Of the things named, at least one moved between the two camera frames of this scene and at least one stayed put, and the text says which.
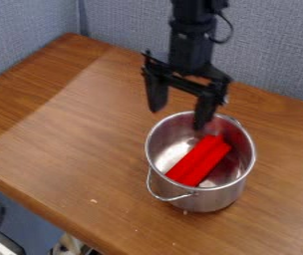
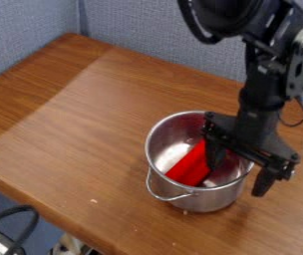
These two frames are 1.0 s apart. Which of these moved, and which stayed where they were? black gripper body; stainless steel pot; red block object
Moved: black gripper body
Stayed: stainless steel pot; red block object
